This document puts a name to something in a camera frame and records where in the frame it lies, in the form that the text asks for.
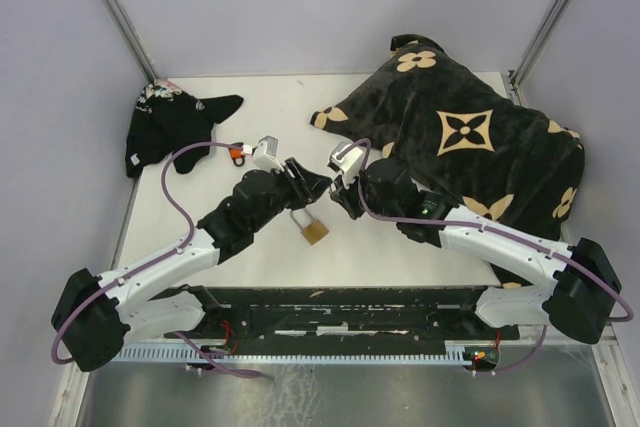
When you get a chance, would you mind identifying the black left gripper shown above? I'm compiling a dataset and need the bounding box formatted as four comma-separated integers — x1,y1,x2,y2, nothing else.
251,156,332,232

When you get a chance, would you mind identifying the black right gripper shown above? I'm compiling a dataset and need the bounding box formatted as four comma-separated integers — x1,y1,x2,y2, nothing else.
331,165,400,222

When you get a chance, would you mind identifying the brass padlock silver shackle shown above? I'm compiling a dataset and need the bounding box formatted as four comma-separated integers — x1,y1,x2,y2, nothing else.
290,208,329,245

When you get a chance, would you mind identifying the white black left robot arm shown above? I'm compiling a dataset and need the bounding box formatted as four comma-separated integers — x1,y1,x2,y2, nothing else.
51,158,331,372

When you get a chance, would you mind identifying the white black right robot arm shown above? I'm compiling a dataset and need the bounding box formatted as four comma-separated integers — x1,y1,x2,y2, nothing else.
329,148,621,345

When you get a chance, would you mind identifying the orange black small padlock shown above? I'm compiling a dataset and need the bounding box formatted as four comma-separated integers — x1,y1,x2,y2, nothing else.
228,142,252,167

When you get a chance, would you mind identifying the black beige patterned blanket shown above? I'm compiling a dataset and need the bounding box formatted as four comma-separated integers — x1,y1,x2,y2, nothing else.
310,34,585,240

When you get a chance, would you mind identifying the black printed garment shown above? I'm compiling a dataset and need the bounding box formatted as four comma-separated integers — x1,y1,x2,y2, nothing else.
124,79,244,179

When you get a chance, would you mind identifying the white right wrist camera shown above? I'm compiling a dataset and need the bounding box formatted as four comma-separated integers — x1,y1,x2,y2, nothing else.
329,142,365,187

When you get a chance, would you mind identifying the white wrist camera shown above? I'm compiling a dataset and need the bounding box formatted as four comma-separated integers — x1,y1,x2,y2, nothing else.
242,136,284,172
329,142,365,187

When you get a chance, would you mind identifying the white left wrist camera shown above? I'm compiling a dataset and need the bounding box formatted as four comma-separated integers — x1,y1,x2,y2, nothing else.
242,136,284,172

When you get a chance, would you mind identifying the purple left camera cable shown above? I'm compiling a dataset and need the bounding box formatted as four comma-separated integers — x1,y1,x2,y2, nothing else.
52,140,281,379

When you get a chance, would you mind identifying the black base frame bar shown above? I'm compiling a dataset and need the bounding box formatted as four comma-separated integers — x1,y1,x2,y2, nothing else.
187,287,520,355

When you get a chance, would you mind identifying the white slotted cable duct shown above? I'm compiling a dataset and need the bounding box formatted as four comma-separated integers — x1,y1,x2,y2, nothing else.
119,340,496,364

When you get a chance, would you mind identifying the left aluminium frame post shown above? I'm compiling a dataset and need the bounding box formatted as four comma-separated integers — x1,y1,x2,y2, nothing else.
101,0,156,82

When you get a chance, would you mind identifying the aluminium frame post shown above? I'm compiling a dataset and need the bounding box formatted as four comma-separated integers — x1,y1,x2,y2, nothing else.
508,0,572,104
101,0,156,82

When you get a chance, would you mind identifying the right aluminium frame post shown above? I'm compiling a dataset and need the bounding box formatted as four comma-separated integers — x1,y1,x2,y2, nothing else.
508,0,572,104

